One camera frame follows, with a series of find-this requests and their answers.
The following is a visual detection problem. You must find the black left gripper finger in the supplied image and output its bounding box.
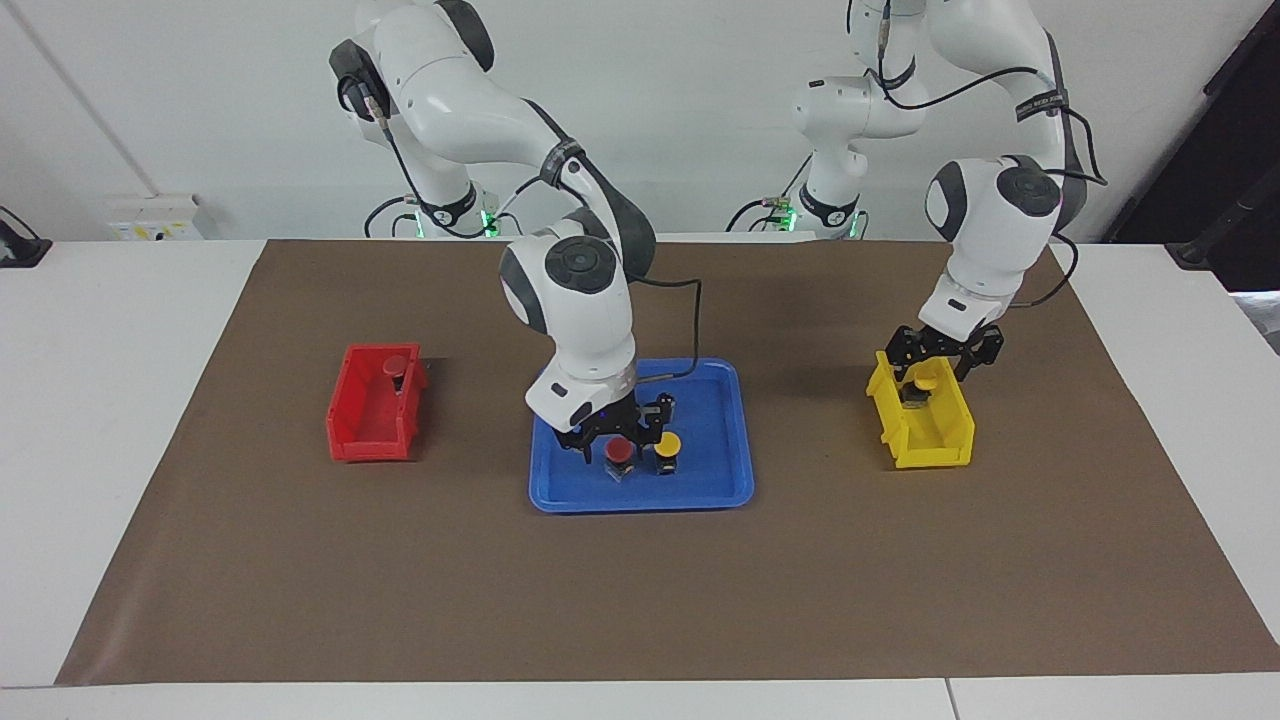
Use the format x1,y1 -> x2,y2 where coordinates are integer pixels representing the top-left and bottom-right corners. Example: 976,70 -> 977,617
885,326 -> 928,393
955,326 -> 1005,385

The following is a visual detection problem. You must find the yellow plastic storage bin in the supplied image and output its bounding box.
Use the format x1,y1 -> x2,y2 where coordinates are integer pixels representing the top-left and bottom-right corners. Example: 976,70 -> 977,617
866,350 -> 977,470

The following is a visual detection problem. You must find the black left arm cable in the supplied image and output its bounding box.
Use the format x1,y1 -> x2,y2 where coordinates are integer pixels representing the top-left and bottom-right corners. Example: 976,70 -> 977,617
848,0 -> 1109,311

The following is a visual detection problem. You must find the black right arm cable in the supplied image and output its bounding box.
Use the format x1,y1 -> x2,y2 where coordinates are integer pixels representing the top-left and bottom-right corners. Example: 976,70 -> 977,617
340,75 -> 703,381

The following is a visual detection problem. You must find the black stand base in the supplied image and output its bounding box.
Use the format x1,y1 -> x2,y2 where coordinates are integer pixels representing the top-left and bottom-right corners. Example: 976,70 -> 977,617
0,207 -> 53,268

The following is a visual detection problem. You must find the grey metal object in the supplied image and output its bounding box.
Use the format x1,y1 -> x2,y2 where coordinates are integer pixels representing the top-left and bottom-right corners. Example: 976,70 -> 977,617
1235,290 -> 1280,353

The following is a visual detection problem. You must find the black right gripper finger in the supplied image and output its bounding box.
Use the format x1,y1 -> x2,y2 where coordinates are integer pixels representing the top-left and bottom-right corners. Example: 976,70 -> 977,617
632,396 -> 678,449
556,420 -> 605,468

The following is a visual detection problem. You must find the white wall socket box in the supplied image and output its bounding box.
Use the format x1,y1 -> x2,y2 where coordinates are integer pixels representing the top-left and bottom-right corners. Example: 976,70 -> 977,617
108,195 -> 207,242

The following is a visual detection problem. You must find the dark equipment frame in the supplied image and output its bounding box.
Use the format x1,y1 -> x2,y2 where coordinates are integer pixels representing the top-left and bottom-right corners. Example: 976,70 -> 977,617
1103,0 -> 1280,293

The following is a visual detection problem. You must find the black base cable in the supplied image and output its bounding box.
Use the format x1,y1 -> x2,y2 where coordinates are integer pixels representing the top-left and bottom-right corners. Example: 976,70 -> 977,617
725,155 -> 813,233
363,193 -> 421,241

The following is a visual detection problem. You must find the brown paper table mat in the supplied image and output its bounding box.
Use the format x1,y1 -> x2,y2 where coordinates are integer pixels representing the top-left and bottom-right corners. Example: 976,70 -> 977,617
55,238 -> 1280,687

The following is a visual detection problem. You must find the red plastic storage bin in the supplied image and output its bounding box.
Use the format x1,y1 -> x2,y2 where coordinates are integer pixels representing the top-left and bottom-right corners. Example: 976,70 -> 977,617
326,343 -> 430,463

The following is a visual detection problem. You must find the blue plastic tray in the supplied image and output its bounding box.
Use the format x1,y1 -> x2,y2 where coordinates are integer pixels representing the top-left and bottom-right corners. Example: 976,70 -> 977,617
528,357 -> 755,514

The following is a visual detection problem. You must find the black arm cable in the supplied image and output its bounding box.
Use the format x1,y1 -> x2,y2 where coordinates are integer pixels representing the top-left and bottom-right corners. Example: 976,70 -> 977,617
340,75 -> 703,381
848,0 -> 1109,311

